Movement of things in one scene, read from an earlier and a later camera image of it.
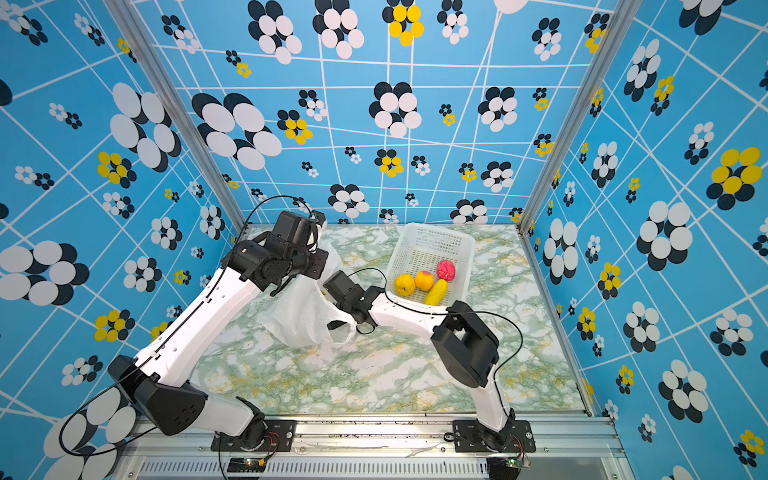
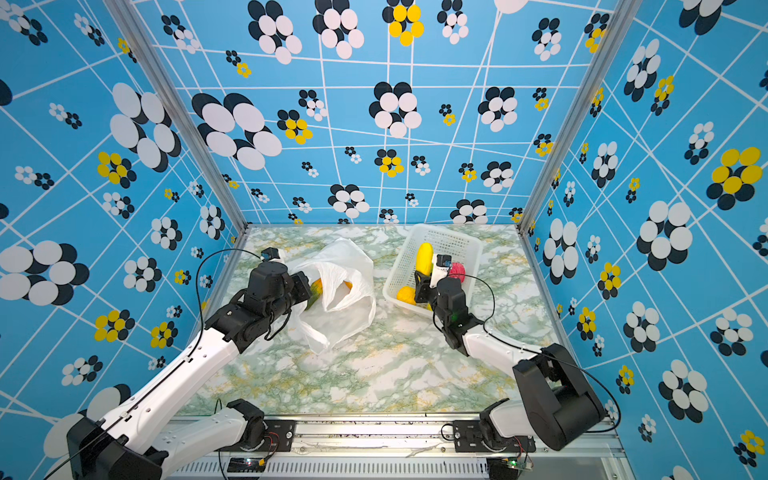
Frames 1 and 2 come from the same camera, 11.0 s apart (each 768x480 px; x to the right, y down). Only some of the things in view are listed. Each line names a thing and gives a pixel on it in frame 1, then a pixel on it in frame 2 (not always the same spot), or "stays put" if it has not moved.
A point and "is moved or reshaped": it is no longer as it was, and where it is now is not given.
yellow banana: (437, 293) is moved or reshaped
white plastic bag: (301, 314) is moved or reshaped
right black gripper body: (346, 309) -> (443, 319)
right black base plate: (516, 436) stays put
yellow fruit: (405, 285) is moved or reshaped
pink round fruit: (446, 270) is moved or reshaped
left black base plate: (279, 438) stays put
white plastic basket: (431, 265) stays put
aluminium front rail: (578, 448) stays put
